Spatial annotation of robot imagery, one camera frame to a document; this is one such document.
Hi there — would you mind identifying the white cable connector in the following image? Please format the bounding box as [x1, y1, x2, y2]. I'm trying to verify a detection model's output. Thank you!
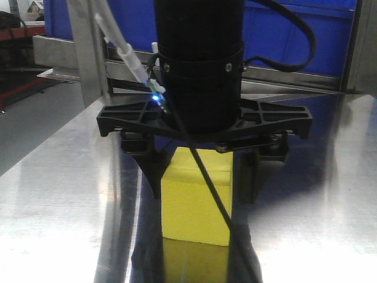
[94, 13, 166, 94]

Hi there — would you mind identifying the yellow foam block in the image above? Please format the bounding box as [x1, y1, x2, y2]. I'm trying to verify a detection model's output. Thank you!
[161, 147, 233, 246]

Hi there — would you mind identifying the blue plastic bin far left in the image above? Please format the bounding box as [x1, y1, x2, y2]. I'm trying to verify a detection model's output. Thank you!
[43, 0, 73, 40]

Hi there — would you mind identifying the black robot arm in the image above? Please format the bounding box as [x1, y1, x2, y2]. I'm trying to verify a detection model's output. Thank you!
[97, 1, 312, 203]

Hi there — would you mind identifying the blue plastic bin right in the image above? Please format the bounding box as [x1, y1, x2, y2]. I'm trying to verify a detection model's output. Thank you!
[243, 1, 357, 77]

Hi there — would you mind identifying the stainless steel shelf rack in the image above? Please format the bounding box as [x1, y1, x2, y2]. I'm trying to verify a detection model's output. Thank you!
[34, 1, 376, 104]

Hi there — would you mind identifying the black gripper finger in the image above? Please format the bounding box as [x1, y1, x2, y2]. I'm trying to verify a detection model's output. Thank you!
[237, 150, 267, 204]

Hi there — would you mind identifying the red metal cart frame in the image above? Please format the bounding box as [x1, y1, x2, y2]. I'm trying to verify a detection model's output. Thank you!
[1, 25, 54, 108]

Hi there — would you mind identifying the blue plastic bin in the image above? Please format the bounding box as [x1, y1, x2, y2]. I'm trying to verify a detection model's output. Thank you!
[43, 0, 73, 40]
[108, 0, 157, 52]
[243, 1, 357, 77]

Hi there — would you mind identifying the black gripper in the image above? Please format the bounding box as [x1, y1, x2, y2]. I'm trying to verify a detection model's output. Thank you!
[97, 98, 312, 199]

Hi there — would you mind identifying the black cable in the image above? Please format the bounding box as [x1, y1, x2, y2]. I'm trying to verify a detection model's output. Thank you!
[169, 0, 317, 283]

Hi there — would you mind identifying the blue plastic bin centre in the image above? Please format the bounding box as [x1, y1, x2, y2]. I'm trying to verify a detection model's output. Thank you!
[108, 0, 157, 52]

